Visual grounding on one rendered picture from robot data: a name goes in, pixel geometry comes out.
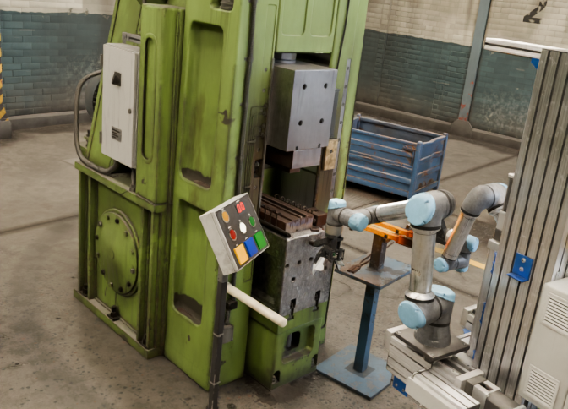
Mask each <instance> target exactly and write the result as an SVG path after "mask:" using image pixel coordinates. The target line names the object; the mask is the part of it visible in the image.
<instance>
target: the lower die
mask: <svg viewBox="0 0 568 409"><path fill-rule="evenodd" d="M262 196H265V197H266V198H268V199H271V200H274V201H275V202H277V203H279V204H281V205H285V206H286V207H288V208H291V209H293V210H295V211H297V212H300V213H302V214H304V215H306V217H305V218H303V219H301V216H300V215H297V214H295V213H292V212H291V211H289V210H286V209H283V208H282V207H280V206H278V205H276V204H272V203H271V202H269V201H267V200H265V199H261V204H262V206H261V207H260V215H259V216H260V219H261V220H264V218H265V221H266V222H268V223H269V222H270V212H271V211H272V210H276V214H275V211H272V214H271V224H272V225H273V226H274V225H275V224H276V225H277V227H279V228H281V229H282V230H284V231H286V232H289V233H294V232H296V230H297V232H300V231H303V230H307V229H310V227H312V224H313V217H314V215H312V214H310V213H307V212H306V211H304V210H300V209H299V208H296V207H295V206H292V205H289V204H288V203H285V202H283V201H281V200H279V199H276V198H274V197H272V196H270V195H268V194H265V193H263V192H262ZM263 205H265V208H264V206H263ZM267 207H270V209H269V208H268V209H267V210H266V213H265V209H266V208H267ZM279 212H281V213H282V216H281V214H278V216H277V223H276V215H277V213H279Z"/></svg>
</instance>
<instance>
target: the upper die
mask: <svg viewBox="0 0 568 409"><path fill-rule="evenodd" d="M320 154H321V147H318V148H313V149H306V150H294V151H288V152H286V151H284V150H279V149H277V148H275V147H272V146H270V145H266V152H265V159H266V160H269V161H273V162H275V163H277V164H279V165H282V166H285V167H288V168H290V169H296V168H302V167H307V166H318V165H319V164H320Z"/></svg>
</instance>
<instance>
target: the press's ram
mask: <svg viewBox="0 0 568 409"><path fill-rule="evenodd" d="M336 77H337V69H334V68H327V67H324V66H320V65H316V64H312V63H305V62H301V61H298V60H296V63H292V64H289V63H275V64H274V73H273V82H272V91H271V100H270V117H269V126H268V134H267V145H270V146H272V147H275V148H277V149H279V150H284V151H286V152H288V151H294V150H306V149H313V148H318V147H326V146H328V144H329V137H330V125H331V118H332V111H333V104H334V97H335V90H336Z"/></svg>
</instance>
